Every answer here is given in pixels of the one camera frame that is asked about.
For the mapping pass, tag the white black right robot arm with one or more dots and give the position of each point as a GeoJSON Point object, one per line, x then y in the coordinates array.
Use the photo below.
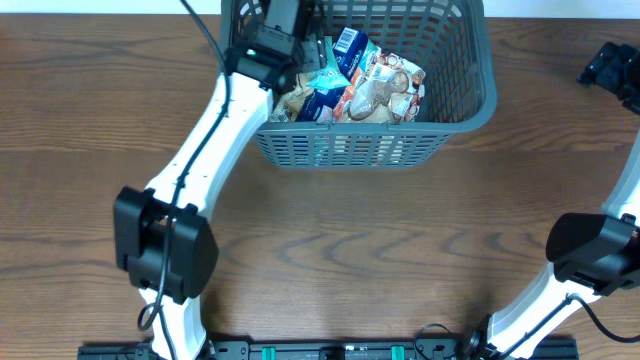
{"type": "Point", "coordinates": [589, 256]}

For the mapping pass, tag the colourful Kleenex tissue multipack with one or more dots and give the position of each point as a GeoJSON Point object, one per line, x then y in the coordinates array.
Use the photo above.
{"type": "Point", "coordinates": [354, 52]}

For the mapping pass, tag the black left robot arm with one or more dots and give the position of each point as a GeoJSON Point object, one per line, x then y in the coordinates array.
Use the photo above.
{"type": "Point", "coordinates": [163, 238]}

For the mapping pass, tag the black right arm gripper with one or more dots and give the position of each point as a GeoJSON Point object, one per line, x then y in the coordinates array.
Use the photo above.
{"type": "Point", "coordinates": [601, 64]}

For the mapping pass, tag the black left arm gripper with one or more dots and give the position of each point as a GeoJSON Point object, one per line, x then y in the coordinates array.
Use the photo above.
{"type": "Point", "coordinates": [316, 43]}

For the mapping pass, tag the beige brown Pan snack bag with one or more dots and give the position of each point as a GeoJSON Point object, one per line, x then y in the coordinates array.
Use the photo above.
{"type": "Point", "coordinates": [389, 90]}

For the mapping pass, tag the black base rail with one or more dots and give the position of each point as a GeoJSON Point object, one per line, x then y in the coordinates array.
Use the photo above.
{"type": "Point", "coordinates": [425, 348]}

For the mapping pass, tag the grey plastic basket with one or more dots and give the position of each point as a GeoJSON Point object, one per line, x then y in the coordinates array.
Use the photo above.
{"type": "Point", "coordinates": [448, 40]}

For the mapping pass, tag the light blue wipes packet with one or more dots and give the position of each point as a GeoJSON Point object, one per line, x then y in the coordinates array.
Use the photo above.
{"type": "Point", "coordinates": [330, 76]}

